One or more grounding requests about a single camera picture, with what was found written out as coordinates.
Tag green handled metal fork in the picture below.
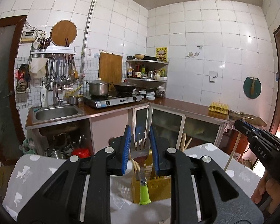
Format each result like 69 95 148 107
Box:
130 132 151 205

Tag person's right hand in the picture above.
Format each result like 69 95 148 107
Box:
251 170 280 214

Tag yellow perforated utensil holder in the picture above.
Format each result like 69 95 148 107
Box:
130 149 172 204

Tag wooden chopstick in holder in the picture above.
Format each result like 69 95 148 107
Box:
129 144 141 181

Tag white cabinet with glass doors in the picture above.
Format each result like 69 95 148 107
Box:
129 101 229 148

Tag steel gas stove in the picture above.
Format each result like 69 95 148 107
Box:
83 94 142 109

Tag black wok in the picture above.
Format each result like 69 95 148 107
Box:
114 80 138 97

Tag stainless steel cooking pot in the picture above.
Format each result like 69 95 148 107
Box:
86 77 110 96

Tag yellow egg tray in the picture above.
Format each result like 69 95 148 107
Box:
208 102 229 115

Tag chrome sink faucet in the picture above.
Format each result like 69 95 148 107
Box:
49 72 63 106

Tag rectangular wooden cutting board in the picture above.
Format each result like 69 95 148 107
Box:
99 53 122 91

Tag stainless steel sink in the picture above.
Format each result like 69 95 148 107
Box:
25 105 85 130

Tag white dish soap bottle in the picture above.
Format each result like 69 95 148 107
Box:
40 84 48 108

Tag grey patterned tablecloth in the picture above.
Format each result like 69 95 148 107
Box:
2 143 260 223

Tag brown frosted glass door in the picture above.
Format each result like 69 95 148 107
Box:
0 15 27 165

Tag round wooden cutting board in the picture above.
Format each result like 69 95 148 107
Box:
50 20 77 47

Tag green round wall hanger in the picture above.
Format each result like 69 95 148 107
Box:
243 76 262 99

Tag corner wall shelf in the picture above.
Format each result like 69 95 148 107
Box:
124 59 169 88

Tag white wall socket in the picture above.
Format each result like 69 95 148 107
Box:
209 71 218 83

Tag yellow wall poster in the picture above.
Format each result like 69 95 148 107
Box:
156 47 167 62

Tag wall utensil rack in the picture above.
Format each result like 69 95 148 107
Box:
29 46 76 80

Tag wall water pipe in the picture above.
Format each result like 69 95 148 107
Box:
71 0 96 72

